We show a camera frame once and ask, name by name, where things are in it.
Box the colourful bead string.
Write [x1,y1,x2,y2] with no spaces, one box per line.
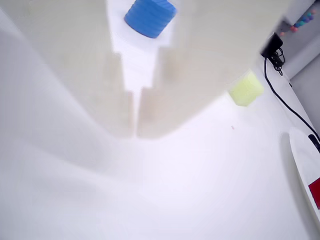
[279,8,318,36]

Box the yellow foam block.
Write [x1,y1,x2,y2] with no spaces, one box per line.
[228,70,265,108]

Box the red foam cube block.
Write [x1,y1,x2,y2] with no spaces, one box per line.
[307,177,320,210]

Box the black power adapter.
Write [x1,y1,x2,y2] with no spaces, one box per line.
[259,31,284,58]

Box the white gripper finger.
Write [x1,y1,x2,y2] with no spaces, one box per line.
[0,0,136,181]
[136,0,294,140]

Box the black power cable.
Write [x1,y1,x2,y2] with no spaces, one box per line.
[263,47,320,141]

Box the blue ribbed foam cylinder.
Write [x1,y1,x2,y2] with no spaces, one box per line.
[124,0,178,39]

